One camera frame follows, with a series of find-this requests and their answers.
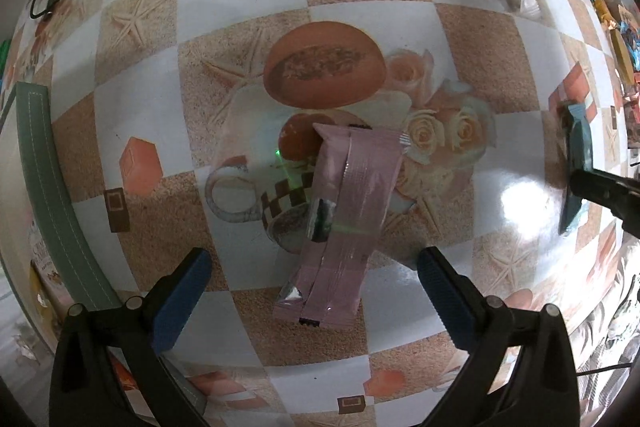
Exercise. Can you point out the pink foil snack packet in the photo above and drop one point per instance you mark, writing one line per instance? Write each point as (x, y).
(354, 178)

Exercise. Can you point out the light blue snack packet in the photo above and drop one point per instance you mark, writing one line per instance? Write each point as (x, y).
(578, 144)

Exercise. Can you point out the white floral cushion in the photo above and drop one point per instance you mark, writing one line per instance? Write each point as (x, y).
(609, 337)

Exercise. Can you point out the pink cranberry snack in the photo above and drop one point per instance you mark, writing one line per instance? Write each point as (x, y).
(45, 267)

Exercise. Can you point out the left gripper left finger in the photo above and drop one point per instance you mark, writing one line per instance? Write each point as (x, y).
(175, 297)

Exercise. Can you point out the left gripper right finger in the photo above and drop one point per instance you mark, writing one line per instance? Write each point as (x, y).
(456, 300)

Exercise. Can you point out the clear jar yellow lid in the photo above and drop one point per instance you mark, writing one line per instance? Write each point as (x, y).
(622, 56)

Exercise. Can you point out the grey green storage tray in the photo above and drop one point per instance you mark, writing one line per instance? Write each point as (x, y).
(85, 389)

